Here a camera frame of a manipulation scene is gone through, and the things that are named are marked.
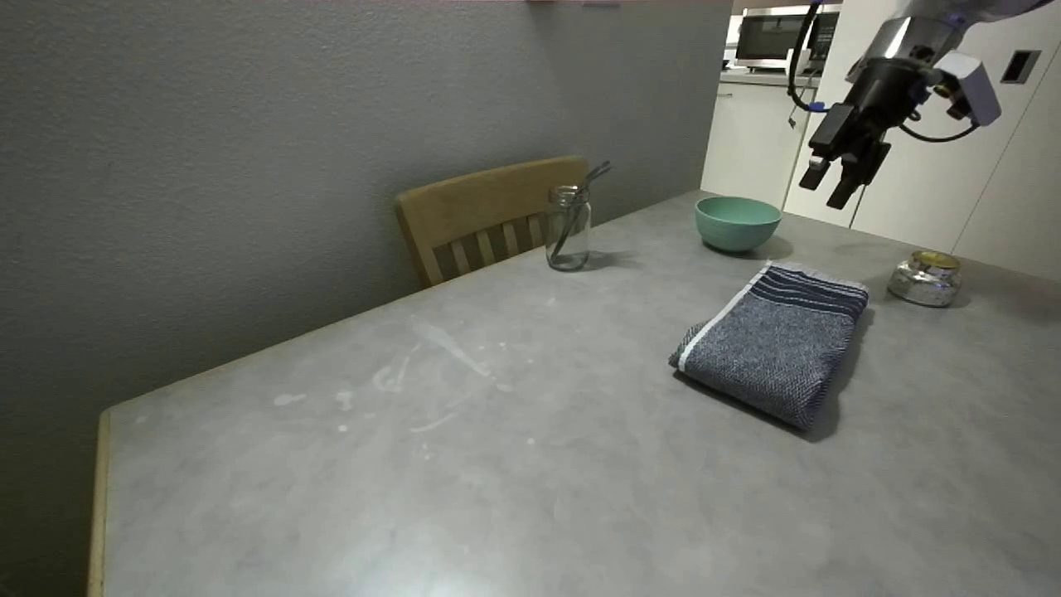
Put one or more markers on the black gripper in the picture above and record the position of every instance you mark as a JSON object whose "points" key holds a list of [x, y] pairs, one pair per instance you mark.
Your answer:
{"points": [[853, 131]]}

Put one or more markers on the grey striped towel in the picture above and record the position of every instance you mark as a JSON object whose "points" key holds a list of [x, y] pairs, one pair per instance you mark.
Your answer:
{"points": [[777, 343]]}

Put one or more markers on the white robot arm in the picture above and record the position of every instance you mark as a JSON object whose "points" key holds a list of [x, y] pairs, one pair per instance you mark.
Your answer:
{"points": [[910, 56]]}

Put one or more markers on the teal ceramic bowl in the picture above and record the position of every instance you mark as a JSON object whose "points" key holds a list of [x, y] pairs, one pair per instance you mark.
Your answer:
{"points": [[735, 222]]}

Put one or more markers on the microwave oven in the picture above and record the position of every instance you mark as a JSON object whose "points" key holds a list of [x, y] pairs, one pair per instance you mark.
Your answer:
{"points": [[766, 37]]}

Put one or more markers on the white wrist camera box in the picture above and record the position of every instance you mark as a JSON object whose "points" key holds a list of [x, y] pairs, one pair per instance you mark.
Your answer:
{"points": [[965, 87]]}

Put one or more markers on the wooden chair by wall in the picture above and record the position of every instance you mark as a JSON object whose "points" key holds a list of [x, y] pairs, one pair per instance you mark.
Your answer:
{"points": [[487, 216]]}

